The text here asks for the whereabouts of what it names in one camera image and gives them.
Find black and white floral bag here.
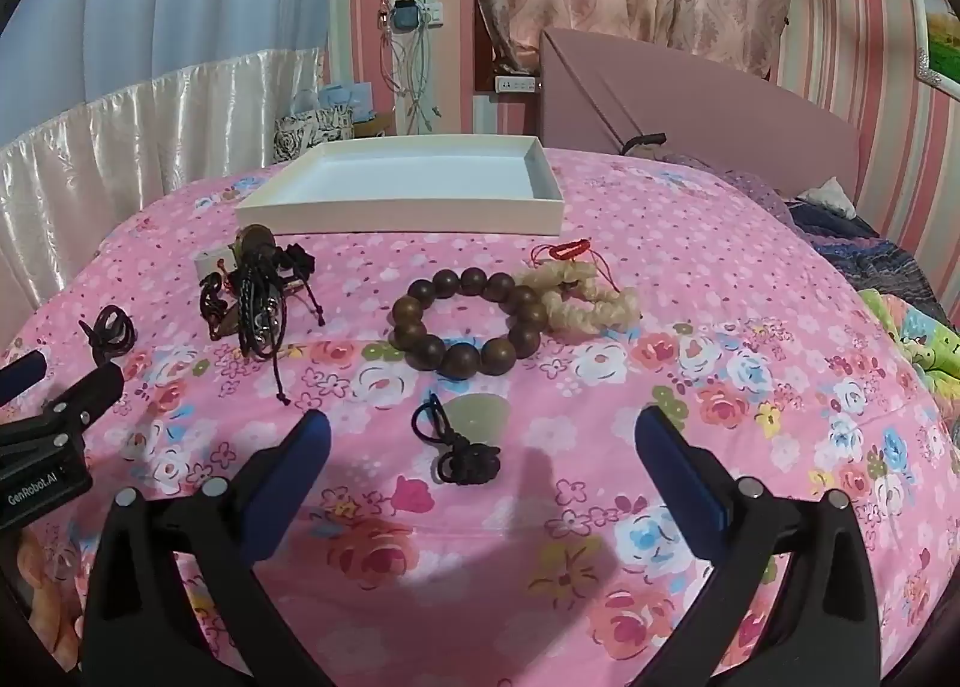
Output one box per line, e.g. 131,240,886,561
274,108,355,164

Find white shallow cardboard box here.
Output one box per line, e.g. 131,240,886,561
235,134,565,238

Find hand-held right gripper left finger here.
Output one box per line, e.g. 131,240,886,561
79,408,338,687

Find white charging cables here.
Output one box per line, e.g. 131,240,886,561
379,0,442,134

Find purple dotted quilt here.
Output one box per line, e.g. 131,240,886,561
660,147,797,224

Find white pillow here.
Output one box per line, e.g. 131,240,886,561
795,177,857,218

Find small white card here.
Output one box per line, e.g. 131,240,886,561
193,246,241,281

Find white satin curtain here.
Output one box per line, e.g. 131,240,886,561
0,44,327,343

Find pink headboard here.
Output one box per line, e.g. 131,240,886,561
540,27,863,208

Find brown wooden gourd charm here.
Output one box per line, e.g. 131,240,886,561
236,224,277,260

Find brown pendant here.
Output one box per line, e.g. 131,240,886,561
199,267,237,341

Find black braided bracelet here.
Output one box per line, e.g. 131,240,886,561
234,253,295,409

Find framed landscape picture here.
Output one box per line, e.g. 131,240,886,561
904,0,960,95

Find green cartoon cloth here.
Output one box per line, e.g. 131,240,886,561
859,288,960,377

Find dark patterned quilt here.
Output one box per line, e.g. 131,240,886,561
787,199,952,328

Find pink floral bedsheet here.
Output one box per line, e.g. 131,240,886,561
0,145,960,687

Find black knotted cord bracelet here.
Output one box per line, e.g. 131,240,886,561
274,244,329,328

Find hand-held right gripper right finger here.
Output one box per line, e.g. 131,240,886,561
634,406,882,687

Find light blue gift bag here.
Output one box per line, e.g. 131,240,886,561
319,83,374,115

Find jade pendant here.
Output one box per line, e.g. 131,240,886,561
411,393,515,487

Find brown wooden bead bracelet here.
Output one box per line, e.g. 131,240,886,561
388,267,550,380

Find red small clip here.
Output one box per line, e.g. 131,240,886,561
529,239,601,283

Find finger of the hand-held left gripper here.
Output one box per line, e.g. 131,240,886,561
0,348,47,409
41,361,125,431

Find thin black cord loop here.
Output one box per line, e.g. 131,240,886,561
79,304,138,364

